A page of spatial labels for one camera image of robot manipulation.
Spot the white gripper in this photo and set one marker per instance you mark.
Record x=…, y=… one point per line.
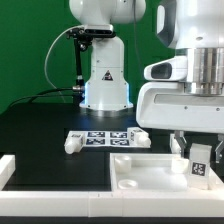
x=164, y=104

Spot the white square tabletop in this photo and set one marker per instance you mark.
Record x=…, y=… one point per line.
x=158, y=172

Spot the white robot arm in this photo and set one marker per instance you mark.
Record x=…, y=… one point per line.
x=191, y=28

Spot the white U-shaped fence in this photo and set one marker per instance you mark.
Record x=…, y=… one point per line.
x=119, y=203

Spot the fiducial marker sheet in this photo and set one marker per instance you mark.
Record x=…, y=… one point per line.
x=102, y=138

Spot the black camera on stand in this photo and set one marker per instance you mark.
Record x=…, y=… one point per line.
x=83, y=37

